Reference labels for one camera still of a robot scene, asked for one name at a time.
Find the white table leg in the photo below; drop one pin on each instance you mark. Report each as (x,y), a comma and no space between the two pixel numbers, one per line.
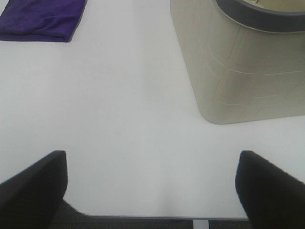
(200,224)

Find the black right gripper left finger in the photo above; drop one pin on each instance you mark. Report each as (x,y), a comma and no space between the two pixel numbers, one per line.
(30,199)

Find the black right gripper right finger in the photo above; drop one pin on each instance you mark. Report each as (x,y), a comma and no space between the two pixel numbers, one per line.
(271,198)

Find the purple folded towel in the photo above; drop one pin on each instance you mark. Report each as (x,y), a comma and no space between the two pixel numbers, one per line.
(40,20)

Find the beige bin with grey rim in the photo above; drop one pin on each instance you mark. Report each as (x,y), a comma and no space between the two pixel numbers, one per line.
(245,58)

